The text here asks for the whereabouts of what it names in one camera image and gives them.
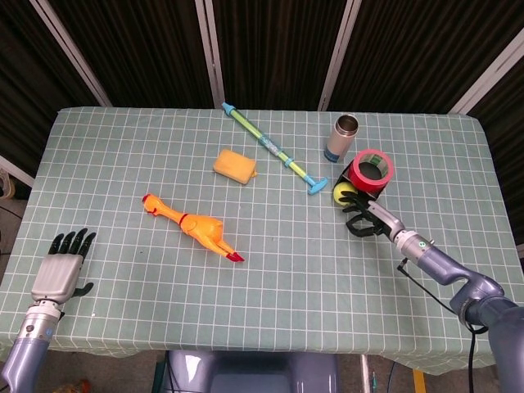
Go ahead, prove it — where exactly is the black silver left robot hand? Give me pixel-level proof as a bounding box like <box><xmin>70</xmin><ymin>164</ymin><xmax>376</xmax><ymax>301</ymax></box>
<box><xmin>31</xmin><ymin>228</ymin><xmax>97</xmax><ymax>305</ymax></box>

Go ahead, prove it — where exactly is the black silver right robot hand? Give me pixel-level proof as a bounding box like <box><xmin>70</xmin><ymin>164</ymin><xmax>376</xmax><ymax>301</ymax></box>
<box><xmin>338</xmin><ymin>194</ymin><xmax>404</xmax><ymax>241</ymax></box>

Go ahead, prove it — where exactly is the yellow tennis ball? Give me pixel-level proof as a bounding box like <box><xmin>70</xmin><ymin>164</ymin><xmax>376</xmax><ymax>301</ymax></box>
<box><xmin>332</xmin><ymin>182</ymin><xmax>358</xmax><ymax>206</ymax></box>

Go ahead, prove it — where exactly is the black cardboard box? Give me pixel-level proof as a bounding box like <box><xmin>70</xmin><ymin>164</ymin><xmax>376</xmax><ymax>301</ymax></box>
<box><xmin>337</xmin><ymin>161</ymin><xmax>388</xmax><ymax>202</ymax></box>

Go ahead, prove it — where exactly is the red tape roll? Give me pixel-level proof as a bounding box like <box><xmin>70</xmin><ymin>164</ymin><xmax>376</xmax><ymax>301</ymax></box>
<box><xmin>348</xmin><ymin>149</ymin><xmax>394</xmax><ymax>192</ymax></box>

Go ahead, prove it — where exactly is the steel thermos bottle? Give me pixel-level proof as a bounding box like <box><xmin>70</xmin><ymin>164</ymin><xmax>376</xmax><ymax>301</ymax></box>
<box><xmin>324</xmin><ymin>114</ymin><xmax>359</xmax><ymax>164</ymax></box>

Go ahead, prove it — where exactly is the green checkered tablecloth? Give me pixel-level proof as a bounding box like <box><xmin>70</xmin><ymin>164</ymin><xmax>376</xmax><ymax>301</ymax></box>
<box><xmin>0</xmin><ymin>106</ymin><xmax>524</xmax><ymax>376</ymax></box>

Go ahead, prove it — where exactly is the green blue water squirter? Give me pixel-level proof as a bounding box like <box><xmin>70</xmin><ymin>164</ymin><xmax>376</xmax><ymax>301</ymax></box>
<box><xmin>221</xmin><ymin>102</ymin><xmax>330</xmax><ymax>197</ymax></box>

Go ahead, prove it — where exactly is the orange rubber chicken toy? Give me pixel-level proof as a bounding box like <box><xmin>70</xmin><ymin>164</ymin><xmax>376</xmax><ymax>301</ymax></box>
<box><xmin>142</xmin><ymin>193</ymin><xmax>246</xmax><ymax>264</ymax></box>

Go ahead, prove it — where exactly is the yellow sponge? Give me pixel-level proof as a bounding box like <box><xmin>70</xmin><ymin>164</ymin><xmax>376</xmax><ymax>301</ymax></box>
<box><xmin>212</xmin><ymin>149</ymin><xmax>258</xmax><ymax>185</ymax></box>

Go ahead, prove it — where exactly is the blue-grey robot torso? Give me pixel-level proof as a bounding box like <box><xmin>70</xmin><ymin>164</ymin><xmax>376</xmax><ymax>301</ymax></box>
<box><xmin>165</xmin><ymin>350</ymin><xmax>341</xmax><ymax>393</ymax></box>

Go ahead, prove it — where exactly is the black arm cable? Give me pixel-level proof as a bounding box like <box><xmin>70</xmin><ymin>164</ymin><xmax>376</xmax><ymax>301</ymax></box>
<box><xmin>397</xmin><ymin>257</ymin><xmax>488</xmax><ymax>393</ymax></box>

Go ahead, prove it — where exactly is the white partition rail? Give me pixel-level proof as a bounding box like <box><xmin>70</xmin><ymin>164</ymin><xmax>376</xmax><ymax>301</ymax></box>
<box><xmin>0</xmin><ymin>155</ymin><xmax>36</xmax><ymax>187</ymax></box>

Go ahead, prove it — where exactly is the white partition post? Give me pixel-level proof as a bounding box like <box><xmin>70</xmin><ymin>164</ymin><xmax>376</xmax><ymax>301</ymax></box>
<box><xmin>448</xmin><ymin>30</ymin><xmax>524</xmax><ymax>115</ymax></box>
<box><xmin>195</xmin><ymin>0</ymin><xmax>225</xmax><ymax>110</ymax></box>
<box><xmin>318</xmin><ymin>0</ymin><xmax>361</xmax><ymax>111</ymax></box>
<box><xmin>30</xmin><ymin>0</ymin><xmax>112</xmax><ymax>107</ymax></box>

